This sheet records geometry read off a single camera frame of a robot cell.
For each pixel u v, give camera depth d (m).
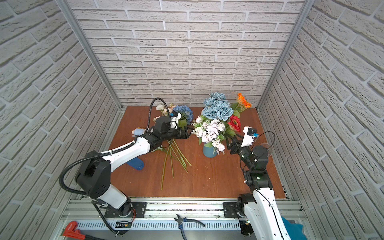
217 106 0.68
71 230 0.67
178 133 0.74
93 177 0.44
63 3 0.68
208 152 0.92
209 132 0.68
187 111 1.07
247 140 0.61
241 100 0.67
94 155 0.46
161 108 1.14
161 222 0.71
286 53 0.86
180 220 0.70
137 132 0.95
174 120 0.67
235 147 0.63
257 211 0.59
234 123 0.69
